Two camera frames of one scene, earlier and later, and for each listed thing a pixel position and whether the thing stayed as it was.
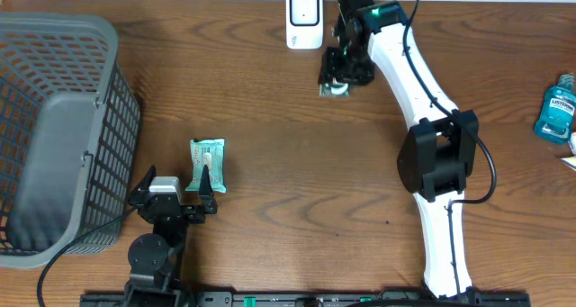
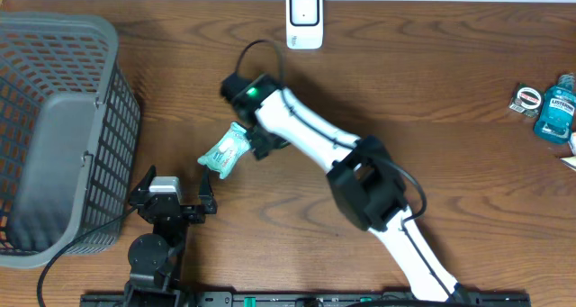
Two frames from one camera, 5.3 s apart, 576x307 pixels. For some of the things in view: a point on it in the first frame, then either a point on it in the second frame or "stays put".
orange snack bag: x=571 y=160 stays put
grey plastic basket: x=69 y=122 stays put
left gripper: x=194 y=215 stays put
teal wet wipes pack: x=217 y=148 → x=227 y=151
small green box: x=334 y=90 → x=526 y=99
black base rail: x=388 y=299 stays put
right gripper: x=328 y=68 → x=258 y=148
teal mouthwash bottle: x=556 y=117 stays put
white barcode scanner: x=304 y=18 stays put
